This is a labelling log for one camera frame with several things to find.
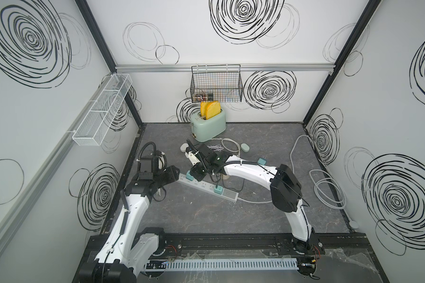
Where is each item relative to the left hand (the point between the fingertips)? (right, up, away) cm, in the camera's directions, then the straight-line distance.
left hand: (175, 171), depth 80 cm
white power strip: (+25, -13, +6) cm, 29 cm away
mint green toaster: (+11, +21, +24) cm, 34 cm away
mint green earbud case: (+36, +10, +26) cm, 46 cm away
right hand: (+8, 0, +5) cm, 9 cm away
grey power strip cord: (+77, -12, +11) cm, 78 cm away
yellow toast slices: (+16, +32, +20) cm, 41 cm away
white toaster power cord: (+23, +11, +28) cm, 38 cm away
